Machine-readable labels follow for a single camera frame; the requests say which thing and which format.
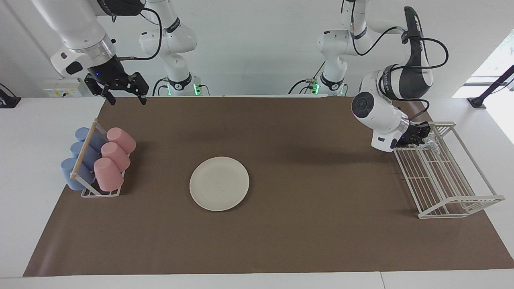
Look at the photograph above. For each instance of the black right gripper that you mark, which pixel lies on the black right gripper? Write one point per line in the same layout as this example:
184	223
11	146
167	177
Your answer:
109	75

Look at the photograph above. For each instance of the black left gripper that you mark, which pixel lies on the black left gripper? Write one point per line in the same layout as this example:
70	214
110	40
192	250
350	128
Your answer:
408	135

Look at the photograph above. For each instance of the silver crinkled foil pouch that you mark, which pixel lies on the silver crinkled foil pouch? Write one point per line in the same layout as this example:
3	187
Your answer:
433	145

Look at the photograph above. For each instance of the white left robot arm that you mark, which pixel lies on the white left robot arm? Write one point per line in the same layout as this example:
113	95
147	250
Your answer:
381	116

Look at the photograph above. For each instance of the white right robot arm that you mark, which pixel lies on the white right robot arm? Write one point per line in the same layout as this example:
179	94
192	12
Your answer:
76	28

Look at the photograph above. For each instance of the cream round plate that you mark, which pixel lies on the cream round plate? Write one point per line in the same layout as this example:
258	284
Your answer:
219	184

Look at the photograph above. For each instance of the pink plastic cup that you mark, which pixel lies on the pink plastic cup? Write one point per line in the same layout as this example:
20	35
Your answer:
120	139
115	155
108	174

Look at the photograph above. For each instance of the blue plastic cup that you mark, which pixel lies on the blue plastic cup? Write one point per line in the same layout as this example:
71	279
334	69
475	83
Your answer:
68	170
82	133
77	149

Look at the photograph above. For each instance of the white cup rack wooden rod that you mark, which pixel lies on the white cup rack wooden rod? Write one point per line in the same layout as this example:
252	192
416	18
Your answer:
85	147

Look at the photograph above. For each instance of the black table clamp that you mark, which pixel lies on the black table clamp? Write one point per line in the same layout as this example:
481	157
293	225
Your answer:
8	100

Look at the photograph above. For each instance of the brown table mat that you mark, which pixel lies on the brown table mat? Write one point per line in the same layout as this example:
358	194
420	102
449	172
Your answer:
301	241

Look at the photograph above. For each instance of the white wall socket box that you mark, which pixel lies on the white wall socket box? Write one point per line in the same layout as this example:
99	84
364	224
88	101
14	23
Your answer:
60	91

